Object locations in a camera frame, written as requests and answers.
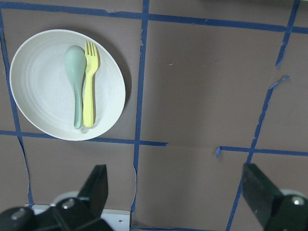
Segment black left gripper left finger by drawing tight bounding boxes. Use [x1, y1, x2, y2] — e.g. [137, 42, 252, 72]
[0, 165, 108, 231]

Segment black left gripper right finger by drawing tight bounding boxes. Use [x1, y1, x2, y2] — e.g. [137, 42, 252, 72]
[242, 164, 308, 231]

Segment white round plate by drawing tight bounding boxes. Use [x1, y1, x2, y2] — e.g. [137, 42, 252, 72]
[10, 29, 126, 141]

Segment green plastic spoon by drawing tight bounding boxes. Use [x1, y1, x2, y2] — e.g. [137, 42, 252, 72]
[64, 45, 86, 129]

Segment yellow plastic fork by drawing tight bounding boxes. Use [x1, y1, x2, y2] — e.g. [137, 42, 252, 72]
[83, 41, 99, 128]

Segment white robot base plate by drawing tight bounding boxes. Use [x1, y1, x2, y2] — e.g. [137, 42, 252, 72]
[25, 204, 131, 231]

